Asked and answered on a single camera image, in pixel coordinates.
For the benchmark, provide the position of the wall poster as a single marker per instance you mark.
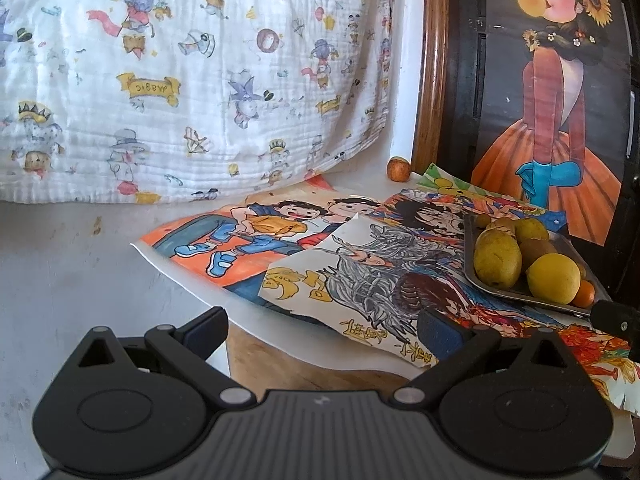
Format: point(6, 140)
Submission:
point(550, 135)

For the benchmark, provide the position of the brown round fruit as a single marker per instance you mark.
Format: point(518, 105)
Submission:
point(502, 225)

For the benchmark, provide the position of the dark door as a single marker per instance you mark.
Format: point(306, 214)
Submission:
point(465, 60)

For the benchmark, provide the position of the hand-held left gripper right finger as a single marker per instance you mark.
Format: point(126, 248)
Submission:
point(442, 335)

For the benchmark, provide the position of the silver haired figure drawing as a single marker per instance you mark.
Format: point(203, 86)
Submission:
point(370, 280)

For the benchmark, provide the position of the cartoon boys drawing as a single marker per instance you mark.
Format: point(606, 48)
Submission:
point(250, 240)

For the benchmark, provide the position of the yellow lemon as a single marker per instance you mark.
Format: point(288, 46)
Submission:
point(553, 277)

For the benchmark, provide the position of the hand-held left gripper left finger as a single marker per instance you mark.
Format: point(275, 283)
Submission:
point(205, 332)

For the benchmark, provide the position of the large green pear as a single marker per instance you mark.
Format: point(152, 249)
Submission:
point(497, 259)

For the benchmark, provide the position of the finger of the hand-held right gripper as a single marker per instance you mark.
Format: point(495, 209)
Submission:
point(617, 327)

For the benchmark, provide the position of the printed white blanket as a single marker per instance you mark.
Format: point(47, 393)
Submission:
point(200, 85)

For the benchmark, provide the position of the red figure drawing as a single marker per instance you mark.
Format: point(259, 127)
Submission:
point(575, 345)

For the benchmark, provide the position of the yellow bear drawing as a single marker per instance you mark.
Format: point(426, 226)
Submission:
point(450, 187)

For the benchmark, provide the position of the orange-brown round fruit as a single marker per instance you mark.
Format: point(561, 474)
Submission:
point(398, 168)

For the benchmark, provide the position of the small orange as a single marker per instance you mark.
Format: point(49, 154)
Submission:
point(583, 293)

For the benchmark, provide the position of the wooden door frame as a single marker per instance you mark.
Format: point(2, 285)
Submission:
point(432, 70)

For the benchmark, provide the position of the grey metal tray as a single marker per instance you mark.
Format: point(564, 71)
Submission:
point(500, 292)

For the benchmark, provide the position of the brown kiwi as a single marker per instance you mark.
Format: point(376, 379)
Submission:
point(537, 252)

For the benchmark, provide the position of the small brown fruit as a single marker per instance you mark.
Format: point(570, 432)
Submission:
point(482, 220)

